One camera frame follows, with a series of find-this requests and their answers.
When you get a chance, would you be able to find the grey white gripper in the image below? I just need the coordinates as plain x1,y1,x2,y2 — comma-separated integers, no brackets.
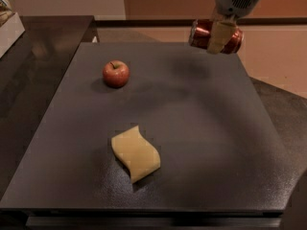
207,0,260,55

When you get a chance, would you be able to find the red coke can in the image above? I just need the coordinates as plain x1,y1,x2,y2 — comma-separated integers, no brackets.
189,19,244,55

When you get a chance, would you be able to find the red apple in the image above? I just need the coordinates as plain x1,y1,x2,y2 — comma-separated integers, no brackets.
103,60,130,88

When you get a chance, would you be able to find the yellow wavy sponge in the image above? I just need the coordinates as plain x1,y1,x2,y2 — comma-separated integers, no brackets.
111,126,161,183

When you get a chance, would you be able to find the dark side counter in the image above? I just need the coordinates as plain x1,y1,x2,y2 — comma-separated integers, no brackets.
0,15,97,198

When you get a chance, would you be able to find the white box on counter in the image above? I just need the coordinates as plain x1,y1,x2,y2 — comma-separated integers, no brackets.
0,0,25,58

